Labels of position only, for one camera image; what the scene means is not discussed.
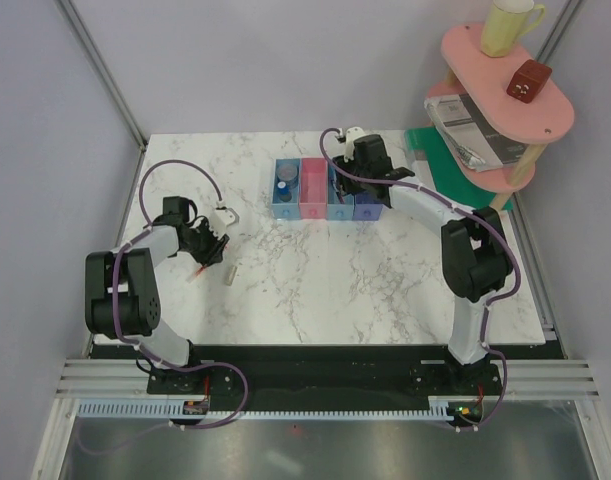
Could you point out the light blue bin left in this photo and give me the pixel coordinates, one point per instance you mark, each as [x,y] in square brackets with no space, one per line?
[285,210]

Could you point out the purple blue bin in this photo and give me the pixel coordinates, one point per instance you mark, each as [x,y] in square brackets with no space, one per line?
[366,208]

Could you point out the green cutting mat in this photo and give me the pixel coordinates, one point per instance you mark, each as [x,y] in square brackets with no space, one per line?
[431,160]

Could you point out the dark red cube toy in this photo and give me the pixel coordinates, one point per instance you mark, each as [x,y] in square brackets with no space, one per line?
[528,81]

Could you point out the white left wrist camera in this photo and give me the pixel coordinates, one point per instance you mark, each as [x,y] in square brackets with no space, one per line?
[221,219]

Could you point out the light blue bin middle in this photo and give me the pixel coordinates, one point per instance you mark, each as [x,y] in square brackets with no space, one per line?
[340,206]

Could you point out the clear tub of paper clips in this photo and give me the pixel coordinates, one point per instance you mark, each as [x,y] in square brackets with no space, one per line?
[288,173]

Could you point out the blue cap glue bottle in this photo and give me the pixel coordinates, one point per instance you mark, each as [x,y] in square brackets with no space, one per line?
[283,191]

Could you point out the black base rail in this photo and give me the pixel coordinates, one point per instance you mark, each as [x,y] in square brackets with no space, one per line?
[317,376]

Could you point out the red mechanical pencil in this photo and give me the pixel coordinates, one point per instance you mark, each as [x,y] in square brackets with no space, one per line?
[194,275]

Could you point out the yellow mug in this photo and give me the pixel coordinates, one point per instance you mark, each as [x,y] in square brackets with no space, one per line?
[506,23]

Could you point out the light blue bin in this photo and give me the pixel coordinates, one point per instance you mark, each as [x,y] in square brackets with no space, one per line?
[340,206]
[285,210]

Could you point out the beige chalk stick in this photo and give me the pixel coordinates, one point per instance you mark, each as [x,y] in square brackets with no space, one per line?
[231,275]

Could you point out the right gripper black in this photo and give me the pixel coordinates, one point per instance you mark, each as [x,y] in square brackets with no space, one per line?
[345,186]

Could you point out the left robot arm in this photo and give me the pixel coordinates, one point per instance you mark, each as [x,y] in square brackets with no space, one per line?
[122,300]

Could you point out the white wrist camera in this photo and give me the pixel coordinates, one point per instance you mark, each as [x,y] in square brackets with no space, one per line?
[221,219]
[347,138]

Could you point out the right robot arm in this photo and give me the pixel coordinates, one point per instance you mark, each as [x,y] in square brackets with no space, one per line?
[477,263]

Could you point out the folded newspaper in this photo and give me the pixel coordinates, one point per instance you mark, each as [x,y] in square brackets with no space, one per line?
[479,146]

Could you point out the white cable duct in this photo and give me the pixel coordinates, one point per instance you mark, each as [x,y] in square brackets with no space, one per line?
[181,409]

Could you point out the pink two-tier shelf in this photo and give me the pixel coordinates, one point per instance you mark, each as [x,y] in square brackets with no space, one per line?
[547,119]

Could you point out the pink bin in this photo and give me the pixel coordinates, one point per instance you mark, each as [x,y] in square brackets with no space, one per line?
[313,188]

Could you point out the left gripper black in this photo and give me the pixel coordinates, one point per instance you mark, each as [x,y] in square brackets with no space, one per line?
[216,247]

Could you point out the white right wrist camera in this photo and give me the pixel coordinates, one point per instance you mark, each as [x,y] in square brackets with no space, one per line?
[347,138]

